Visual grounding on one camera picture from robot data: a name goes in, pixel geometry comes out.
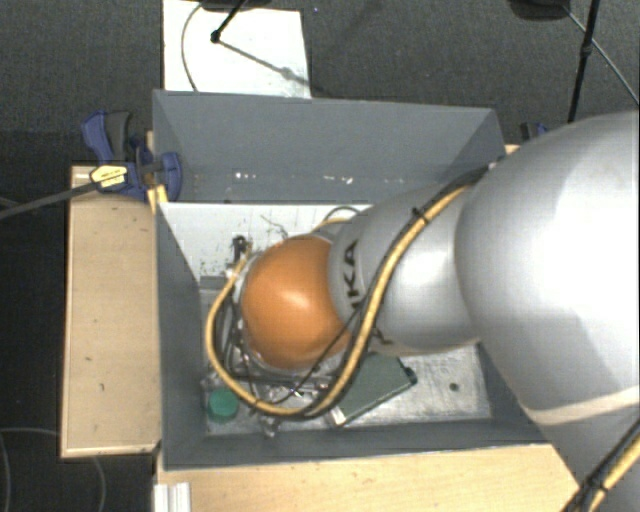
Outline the dark green flat block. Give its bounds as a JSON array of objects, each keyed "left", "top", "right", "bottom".
[{"left": 331, "top": 351, "right": 419, "bottom": 427}]

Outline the pale wood flat board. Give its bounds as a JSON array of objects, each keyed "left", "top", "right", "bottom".
[{"left": 59, "top": 163, "right": 164, "bottom": 459}]

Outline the grey metal bin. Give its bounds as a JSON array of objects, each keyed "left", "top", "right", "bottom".
[{"left": 151, "top": 88, "right": 551, "bottom": 472}]

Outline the black cylinder on white bracket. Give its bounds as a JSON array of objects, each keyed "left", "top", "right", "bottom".
[{"left": 231, "top": 234, "right": 254, "bottom": 267}]

